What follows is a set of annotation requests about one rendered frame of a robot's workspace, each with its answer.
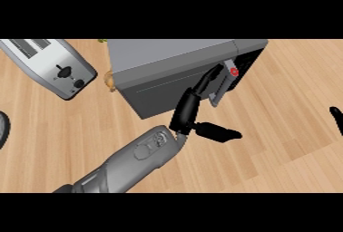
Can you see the dark round pan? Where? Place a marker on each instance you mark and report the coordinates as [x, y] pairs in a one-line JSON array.
[[3, 130]]

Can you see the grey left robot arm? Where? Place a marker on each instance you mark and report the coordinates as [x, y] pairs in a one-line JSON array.
[[133, 160]]

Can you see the grey microwave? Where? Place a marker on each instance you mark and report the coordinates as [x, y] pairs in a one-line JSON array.
[[156, 75]]

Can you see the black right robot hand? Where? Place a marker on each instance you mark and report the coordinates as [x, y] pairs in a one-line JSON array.
[[337, 119]]

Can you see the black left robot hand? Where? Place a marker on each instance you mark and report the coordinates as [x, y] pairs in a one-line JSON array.
[[187, 110]]

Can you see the green plant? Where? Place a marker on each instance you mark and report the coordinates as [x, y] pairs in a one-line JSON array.
[[102, 40]]

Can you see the silver two-slot toaster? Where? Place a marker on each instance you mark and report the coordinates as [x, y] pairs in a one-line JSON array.
[[45, 65]]

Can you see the grey carton with red mark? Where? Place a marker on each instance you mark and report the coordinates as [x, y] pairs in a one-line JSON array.
[[225, 79]]

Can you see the tan bread piece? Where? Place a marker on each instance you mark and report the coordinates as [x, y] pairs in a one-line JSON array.
[[110, 81]]

